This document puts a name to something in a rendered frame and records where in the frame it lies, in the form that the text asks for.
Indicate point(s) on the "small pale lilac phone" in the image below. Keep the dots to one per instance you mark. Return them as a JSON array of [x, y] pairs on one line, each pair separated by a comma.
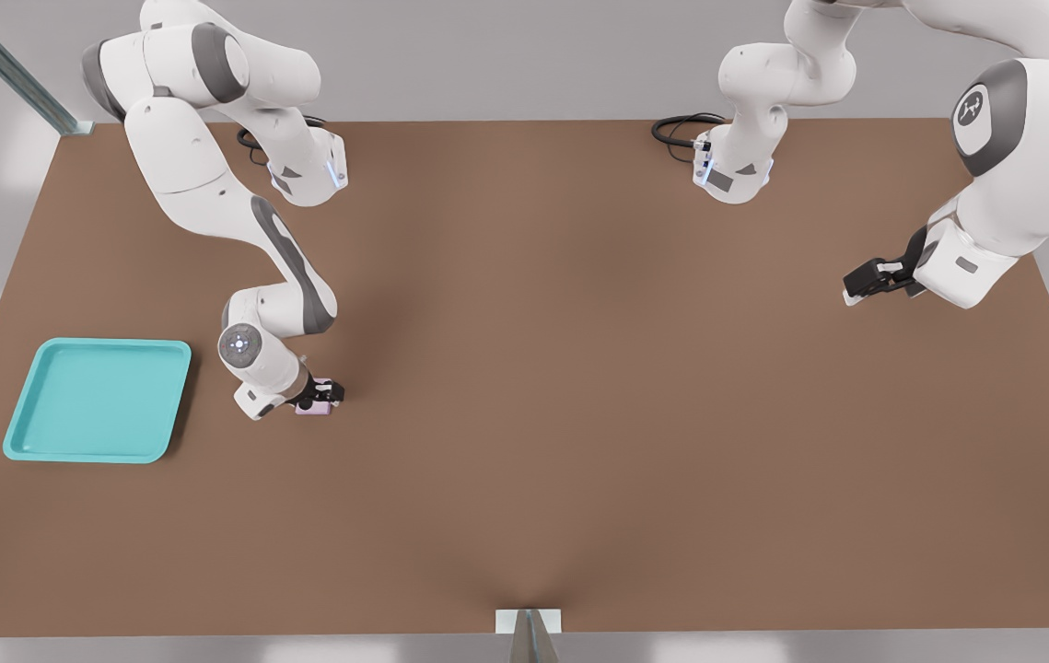
[[310, 411]]

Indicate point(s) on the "pale blue-green tray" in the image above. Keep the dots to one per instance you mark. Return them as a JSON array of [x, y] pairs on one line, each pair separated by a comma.
[[99, 400]]

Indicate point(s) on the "silver frame post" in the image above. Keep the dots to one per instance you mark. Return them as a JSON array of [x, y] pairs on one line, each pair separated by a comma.
[[8, 69], [531, 635]]

